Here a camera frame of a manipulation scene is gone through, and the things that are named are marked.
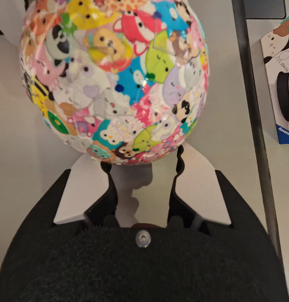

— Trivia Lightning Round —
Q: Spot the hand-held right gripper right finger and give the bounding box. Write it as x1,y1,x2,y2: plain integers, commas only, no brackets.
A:
168,142,232,230

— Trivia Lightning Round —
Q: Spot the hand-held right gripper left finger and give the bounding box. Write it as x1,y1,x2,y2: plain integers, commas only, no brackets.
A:
53,153,118,227

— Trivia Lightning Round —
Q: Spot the colourful puzzle ball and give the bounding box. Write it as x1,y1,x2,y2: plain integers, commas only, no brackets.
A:
19,0,209,165

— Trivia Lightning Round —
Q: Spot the printed puzzle box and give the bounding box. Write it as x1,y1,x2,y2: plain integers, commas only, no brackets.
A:
260,18,289,145

